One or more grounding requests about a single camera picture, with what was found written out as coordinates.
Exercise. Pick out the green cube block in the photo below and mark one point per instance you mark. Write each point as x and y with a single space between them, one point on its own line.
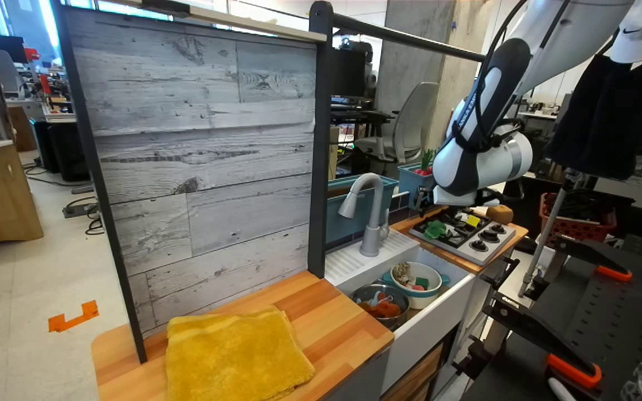
422 283

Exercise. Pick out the teal planter box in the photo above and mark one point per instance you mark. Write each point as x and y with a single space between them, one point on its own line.
339 229

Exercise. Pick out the blue and brown plush toy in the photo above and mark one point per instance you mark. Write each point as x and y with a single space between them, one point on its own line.
366 294

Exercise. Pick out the black hanging cover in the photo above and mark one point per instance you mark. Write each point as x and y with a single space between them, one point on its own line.
607 118

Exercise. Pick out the grey toy stove black grates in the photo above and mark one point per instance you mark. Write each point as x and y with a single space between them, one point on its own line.
502 241

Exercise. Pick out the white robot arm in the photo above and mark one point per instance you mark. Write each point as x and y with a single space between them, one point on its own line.
485 158

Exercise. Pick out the orange floor tape mark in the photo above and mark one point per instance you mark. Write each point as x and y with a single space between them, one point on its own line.
60 323

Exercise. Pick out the yellow towel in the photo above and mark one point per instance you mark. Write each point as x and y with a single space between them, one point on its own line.
234 356

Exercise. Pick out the leopard print plush toy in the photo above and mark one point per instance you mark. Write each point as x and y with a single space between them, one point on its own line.
402 273

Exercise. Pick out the grey sink faucet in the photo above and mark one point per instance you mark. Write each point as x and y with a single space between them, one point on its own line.
372 222

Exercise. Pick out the orange plush toy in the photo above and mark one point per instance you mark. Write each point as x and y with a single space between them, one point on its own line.
388 306

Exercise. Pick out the whitewashed wood backsplash panel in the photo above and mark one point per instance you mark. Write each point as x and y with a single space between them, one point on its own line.
200 148

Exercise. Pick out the white sink basin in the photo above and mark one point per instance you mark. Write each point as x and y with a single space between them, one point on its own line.
424 334

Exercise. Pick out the black perforated board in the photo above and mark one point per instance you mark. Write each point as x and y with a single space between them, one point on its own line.
612 311

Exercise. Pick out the teal pot cream inside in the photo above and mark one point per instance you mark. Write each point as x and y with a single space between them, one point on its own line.
440 285

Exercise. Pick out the green plush toy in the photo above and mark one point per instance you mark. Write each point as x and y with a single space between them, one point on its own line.
433 229

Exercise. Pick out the red mesh basket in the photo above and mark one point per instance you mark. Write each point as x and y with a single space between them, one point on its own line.
578 226

